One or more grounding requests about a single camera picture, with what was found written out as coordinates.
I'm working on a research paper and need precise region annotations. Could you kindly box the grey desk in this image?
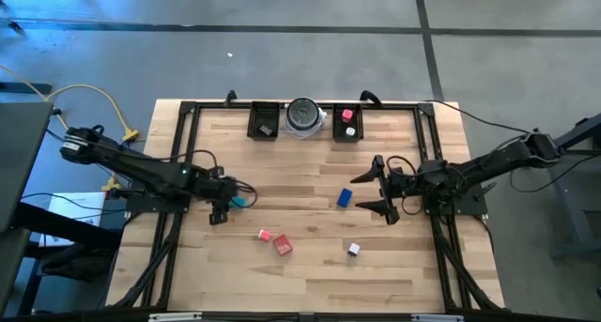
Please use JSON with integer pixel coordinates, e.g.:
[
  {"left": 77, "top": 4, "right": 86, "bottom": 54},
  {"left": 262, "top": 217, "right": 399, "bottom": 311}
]
[{"left": 0, "top": 100, "right": 54, "bottom": 309}]

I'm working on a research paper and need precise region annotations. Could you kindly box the black floor bar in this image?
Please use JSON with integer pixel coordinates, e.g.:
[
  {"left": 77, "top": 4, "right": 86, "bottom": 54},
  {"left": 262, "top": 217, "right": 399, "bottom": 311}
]
[{"left": 0, "top": 81, "right": 53, "bottom": 96}]

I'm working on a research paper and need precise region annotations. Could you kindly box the silver bracket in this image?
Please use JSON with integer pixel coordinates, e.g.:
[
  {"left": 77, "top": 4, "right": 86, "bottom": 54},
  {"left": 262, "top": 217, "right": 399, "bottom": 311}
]
[
  {"left": 411, "top": 314, "right": 465, "bottom": 322},
  {"left": 148, "top": 312, "right": 203, "bottom": 322}
]

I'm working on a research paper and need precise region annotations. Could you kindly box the thin black cable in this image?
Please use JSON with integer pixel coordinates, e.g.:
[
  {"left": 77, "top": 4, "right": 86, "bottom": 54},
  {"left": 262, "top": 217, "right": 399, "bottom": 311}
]
[{"left": 424, "top": 99, "right": 534, "bottom": 134}]

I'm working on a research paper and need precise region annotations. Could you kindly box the white paper box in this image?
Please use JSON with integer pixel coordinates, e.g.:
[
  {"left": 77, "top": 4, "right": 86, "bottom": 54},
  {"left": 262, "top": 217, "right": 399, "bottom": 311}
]
[{"left": 38, "top": 192, "right": 107, "bottom": 248}]

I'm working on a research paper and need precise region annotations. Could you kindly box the yellow extension cable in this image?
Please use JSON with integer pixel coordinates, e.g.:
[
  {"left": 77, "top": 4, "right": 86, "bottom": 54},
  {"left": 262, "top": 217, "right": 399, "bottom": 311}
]
[{"left": 0, "top": 63, "right": 141, "bottom": 192}]

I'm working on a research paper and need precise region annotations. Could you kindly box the red multiport charger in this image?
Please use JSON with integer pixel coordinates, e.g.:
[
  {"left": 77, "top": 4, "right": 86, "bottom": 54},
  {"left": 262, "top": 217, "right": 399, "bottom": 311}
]
[{"left": 272, "top": 234, "right": 294, "bottom": 257}]

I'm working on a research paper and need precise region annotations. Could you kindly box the dark metal stand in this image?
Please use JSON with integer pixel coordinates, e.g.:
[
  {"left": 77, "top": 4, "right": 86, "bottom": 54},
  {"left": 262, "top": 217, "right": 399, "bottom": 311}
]
[{"left": 516, "top": 113, "right": 601, "bottom": 262}]

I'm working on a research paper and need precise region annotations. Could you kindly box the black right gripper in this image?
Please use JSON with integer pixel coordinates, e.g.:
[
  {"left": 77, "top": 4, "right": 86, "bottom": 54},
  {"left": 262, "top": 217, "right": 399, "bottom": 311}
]
[{"left": 349, "top": 155, "right": 431, "bottom": 226}]

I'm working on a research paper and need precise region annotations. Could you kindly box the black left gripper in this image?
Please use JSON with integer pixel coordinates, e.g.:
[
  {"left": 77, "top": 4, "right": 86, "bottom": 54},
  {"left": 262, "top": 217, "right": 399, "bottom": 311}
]
[{"left": 194, "top": 166, "right": 246, "bottom": 226}]

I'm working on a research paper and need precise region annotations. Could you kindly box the black mesh basket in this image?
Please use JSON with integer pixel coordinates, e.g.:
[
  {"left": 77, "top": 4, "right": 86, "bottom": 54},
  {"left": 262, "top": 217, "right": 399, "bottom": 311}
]
[
  {"left": 331, "top": 103, "right": 364, "bottom": 143},
  {"left": 246, "top": 100, "right": 282, "bottom": 142}
]

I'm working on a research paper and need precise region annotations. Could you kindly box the black cloth bundle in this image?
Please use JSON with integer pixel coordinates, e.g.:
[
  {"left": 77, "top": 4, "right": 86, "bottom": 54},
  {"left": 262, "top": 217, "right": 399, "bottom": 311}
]
[{"left": 39, "top": 241, "right": 118, "bottom": 284}]

